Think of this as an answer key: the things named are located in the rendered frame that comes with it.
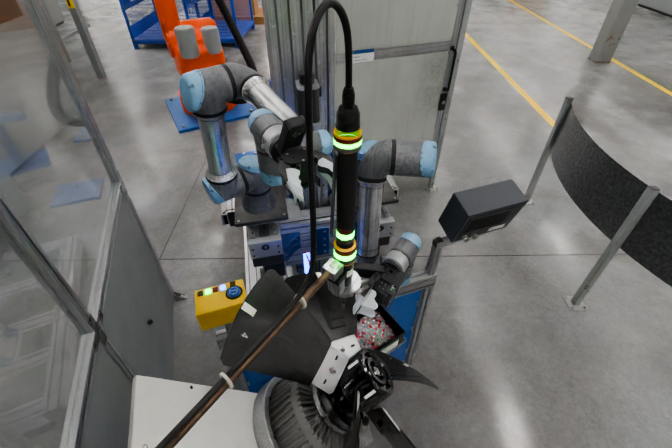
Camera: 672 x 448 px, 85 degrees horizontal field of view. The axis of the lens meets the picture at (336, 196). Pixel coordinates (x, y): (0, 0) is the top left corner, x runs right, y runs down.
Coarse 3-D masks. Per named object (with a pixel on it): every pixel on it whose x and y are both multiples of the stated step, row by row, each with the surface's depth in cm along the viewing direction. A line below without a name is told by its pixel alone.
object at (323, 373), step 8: (328, 352) 85; (336, 352) 86; (328, 360) 84; (336, 360) 85; (344, 360) 86; (320, 368) 83; (328, 368) 84; (336, 368) 85; (344, 368) 86; (320, 376) 83; (328, 376) 84; (336, 376) 85; (320, 384) 82; (328, 384) 83; (336, 384) 84; (328, 392) 83
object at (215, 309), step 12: (240, 288) 123; (204, 300) 120; (216, 300) 120; (228, 300) 120; (240, 300) 120; (204, 312) 116; (216, 312) 118; (228, 312) 120; (204, 324) 119; (216, 324) 121
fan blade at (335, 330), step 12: (300, 276) 111; (300, 288) 107; (324, 288) 109; (312, 300) 105; (324, 300) 106; (336, 300) 106; (348, 300) 108; (312, 312) 102; (324, 312) 102; (336, 312) 103; (348, 312) 104; (324, 324) 100; (336, 324) 100; (348, 324) 100; (336, 336) 97
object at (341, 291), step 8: (328, 264) 70; (336, 272) 68; (344, 272) 71; (328, 280) 71; (336, 280) 70; (344, 280) 73; (352, 280) 77; (360, 280) 78; (328, 288) 75; (336, 288) 73; (344, 288) 76; (352, 288) 76; (344, 296) 75
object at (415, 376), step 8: (376, 352) 120; (384, 360) 114; (392, 368) 106; (400, 368) 109; (408, 368) 113; (392, 376) 99; (400, 376) 101; (408, 376) 104; (416, 376) 108; (424, 376) 113; (432, 384) 108
